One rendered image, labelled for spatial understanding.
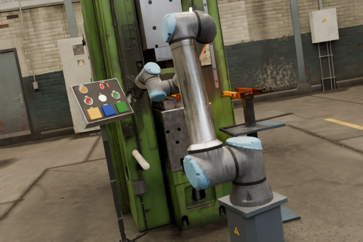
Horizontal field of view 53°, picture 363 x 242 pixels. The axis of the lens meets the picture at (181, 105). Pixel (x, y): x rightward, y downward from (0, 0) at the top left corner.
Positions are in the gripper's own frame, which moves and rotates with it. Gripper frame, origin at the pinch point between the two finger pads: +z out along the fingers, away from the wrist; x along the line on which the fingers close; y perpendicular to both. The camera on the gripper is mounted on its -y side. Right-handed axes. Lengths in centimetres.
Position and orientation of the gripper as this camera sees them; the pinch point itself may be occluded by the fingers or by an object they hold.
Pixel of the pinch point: (127, 98)
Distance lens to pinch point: 234.0
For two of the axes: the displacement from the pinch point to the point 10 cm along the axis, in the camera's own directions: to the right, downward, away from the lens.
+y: 4.6, 8.4, -2.8
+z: -4.9, 5.0, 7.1
